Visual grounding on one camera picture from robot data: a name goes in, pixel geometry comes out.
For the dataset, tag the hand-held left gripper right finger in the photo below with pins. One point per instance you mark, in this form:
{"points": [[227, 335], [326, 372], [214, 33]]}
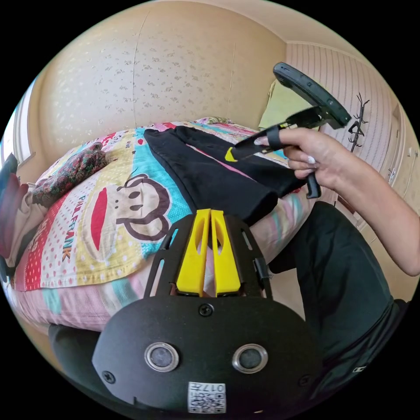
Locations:
{"points": [[226, 265]]}

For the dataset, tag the black coat rack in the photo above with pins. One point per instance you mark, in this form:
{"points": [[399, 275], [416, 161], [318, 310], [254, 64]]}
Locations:
{"points": [[357, 128]]}

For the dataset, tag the bed with cartoon printed sheet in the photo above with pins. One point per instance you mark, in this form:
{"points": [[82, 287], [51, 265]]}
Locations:
{"points": [[108, 203]]}

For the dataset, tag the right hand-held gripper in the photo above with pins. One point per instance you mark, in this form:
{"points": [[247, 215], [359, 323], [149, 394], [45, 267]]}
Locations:
{"points": [[295, 119]]}

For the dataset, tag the person's right hand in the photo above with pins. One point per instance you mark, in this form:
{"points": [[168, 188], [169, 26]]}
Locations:
{"points": [[323, 157]]}

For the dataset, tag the black thermal pants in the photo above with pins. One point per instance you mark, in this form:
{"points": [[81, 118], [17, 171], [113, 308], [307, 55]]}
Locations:
{"points": [[213, 174]]}

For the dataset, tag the person's right forearm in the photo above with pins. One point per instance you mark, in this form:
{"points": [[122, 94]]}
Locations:
{"points": [[384, 213]]}

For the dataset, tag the person's body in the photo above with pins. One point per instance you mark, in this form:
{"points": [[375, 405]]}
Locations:
{"points": [[341, 272]]}

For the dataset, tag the window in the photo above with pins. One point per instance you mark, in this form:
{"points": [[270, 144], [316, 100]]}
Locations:
{"points": [[16, 131]]}

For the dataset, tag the multicoloured knitted garment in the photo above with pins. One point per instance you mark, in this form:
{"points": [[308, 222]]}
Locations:
{"points": [[72, 170]]}

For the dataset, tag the pale green cloth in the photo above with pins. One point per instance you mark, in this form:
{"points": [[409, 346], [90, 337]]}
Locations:
{"points": [[282, 105]]}

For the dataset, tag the pile of clothes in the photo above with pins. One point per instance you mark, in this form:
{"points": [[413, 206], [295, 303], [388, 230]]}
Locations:
{"points": [[16, 210]]}

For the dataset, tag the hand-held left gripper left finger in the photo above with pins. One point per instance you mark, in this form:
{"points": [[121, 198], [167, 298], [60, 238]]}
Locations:
{"points": [[193, 262]]}

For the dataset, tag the white cupboard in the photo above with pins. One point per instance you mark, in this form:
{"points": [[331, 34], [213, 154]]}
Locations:
{"points": [[405, 154]]}

